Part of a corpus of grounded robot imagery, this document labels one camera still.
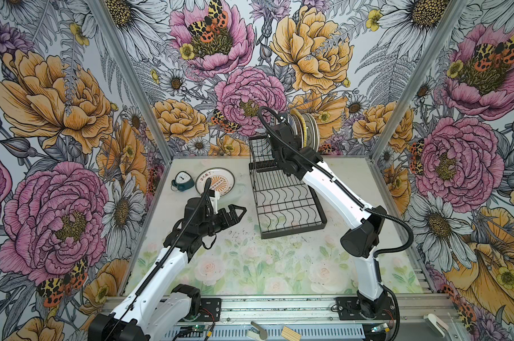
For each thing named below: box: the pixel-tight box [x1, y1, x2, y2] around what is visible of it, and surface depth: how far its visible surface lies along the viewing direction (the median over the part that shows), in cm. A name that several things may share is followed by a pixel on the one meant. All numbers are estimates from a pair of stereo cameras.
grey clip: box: [250, 321, 268, 341], surface depth 72 cm
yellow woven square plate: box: [290, 107, 308, 148], surface depth 81 cm
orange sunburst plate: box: [195, 166, 235, 197], surface depth 114 cm
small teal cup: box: [170, 170, 195, 192], surface depth 108 cm
